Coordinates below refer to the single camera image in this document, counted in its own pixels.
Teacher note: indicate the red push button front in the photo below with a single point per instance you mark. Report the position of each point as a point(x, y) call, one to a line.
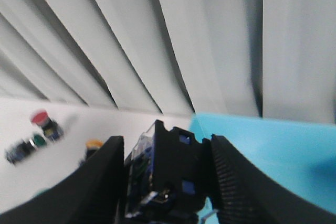
point(167, 174)

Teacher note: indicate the red push button back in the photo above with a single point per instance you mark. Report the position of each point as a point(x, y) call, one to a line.
point(51, 129)

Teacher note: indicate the green push button lying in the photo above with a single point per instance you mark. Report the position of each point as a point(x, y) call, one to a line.
point(24, 148)

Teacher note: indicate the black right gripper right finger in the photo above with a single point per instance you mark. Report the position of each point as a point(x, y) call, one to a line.
point(247, 195)

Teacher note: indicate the yellow push button back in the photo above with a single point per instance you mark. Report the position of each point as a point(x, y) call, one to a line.
point(92, 146)

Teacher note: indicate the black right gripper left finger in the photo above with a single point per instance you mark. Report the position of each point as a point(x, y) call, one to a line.
point(89, 195)

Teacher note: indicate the red push button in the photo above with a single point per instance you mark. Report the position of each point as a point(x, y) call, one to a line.
point(167, 174)
point(51, 129)

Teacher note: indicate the white pleated curtain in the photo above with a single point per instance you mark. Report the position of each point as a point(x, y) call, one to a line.
point(263, 58)

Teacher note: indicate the light blue plastic box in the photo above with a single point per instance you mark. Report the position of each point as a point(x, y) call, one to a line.
point(298, 156)

